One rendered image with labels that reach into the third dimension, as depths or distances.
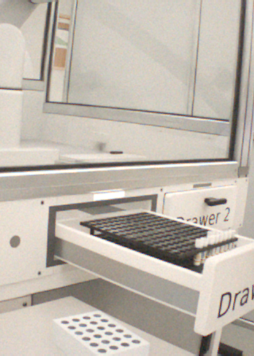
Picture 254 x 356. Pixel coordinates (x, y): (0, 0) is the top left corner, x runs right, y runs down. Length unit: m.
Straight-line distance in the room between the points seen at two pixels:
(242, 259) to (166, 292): 0.12
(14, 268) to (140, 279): 0.22
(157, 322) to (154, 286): 0.50
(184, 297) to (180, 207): 0.43
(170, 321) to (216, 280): 0.62
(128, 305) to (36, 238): 0.34
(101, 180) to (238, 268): 0.35
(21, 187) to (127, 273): 0.22
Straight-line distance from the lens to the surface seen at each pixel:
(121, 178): 0.96
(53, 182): 0.84
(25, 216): 0.81
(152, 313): 1.18
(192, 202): 1.12
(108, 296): 1.03
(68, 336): 0.69
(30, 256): 0.84
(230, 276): 0.67
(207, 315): 0.65
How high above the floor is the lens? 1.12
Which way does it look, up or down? 9 degrees down
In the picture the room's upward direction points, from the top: 5 degrees clockwise
